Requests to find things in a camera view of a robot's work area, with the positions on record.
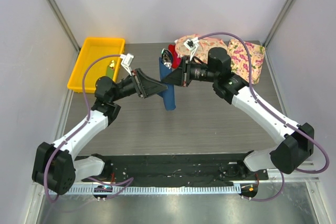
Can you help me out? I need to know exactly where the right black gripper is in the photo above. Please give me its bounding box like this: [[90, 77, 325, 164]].
[[162, 56, 218, 87]]

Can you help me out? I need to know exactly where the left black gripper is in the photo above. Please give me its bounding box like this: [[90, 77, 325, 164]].
[[111, 68, 167, 102]]

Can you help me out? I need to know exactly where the blue paper napkin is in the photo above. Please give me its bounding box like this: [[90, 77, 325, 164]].
[[159, 58, 176, 111]]

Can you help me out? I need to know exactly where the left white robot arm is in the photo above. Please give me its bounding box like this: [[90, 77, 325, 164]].
[[32, 68, 167, 195]]

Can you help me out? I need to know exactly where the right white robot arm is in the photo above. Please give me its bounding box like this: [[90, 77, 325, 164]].
[[162, 47, 314, 179]]

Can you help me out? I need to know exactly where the red folded cloth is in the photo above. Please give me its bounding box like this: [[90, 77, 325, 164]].
[[168, 44, 182, 69]]

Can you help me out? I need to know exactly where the floral round mesh cover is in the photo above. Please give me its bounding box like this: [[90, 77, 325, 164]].
[[174, 34, 227, 63]]

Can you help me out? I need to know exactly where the green gold-tipped utensil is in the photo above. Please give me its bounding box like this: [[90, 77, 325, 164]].
[[106, 60, 116, 80]]

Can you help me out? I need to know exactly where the floral yellow placemat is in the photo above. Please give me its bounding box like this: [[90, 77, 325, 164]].
[[227, 39, 266, 84]]

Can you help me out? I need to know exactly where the yellow plastic bin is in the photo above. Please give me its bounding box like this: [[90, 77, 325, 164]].
[[67, 37, 125, 93]]

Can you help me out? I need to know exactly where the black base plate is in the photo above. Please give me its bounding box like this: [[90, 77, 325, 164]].
[[96, 153, 269, 187]]

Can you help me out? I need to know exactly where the white slotted cable duct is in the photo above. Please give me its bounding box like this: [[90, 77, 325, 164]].
[[70, 185, 242, 195]]

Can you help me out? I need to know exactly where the left aluminium corner post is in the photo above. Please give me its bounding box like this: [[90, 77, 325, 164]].
[[46, 0, 81, 52]]

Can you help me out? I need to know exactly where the aluminium corner post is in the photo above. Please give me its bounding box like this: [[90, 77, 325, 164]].
[[262, 0, 313, 48], [46, 0, 81, 52]]

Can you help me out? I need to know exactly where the right aluminium corner post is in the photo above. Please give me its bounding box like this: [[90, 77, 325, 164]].
[[262, 0, 313, 48]]

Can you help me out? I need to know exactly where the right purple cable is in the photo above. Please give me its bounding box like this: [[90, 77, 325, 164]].
[[195, 31, 330, 202]]

